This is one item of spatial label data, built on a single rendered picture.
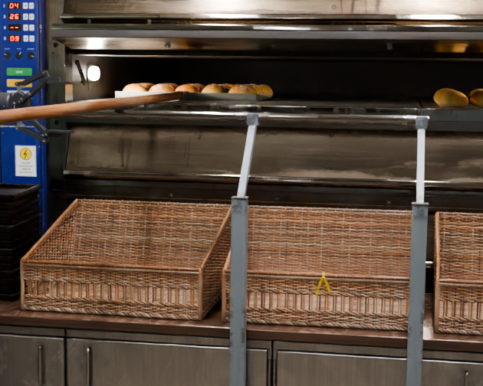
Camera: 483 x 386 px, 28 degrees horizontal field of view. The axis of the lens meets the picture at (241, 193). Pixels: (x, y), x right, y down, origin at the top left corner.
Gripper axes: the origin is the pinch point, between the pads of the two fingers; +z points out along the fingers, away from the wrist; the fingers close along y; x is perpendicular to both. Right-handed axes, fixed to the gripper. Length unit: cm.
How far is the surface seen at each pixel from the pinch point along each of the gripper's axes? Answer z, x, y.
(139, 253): 7, -48, 49
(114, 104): 9.7, -10.9, -0.8
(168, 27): 18, -41, -25
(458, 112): 108, -57, 0
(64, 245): -17, -40, 47
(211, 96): 19, -100, -2
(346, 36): 73, -41, -22
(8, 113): 9, 61, 0
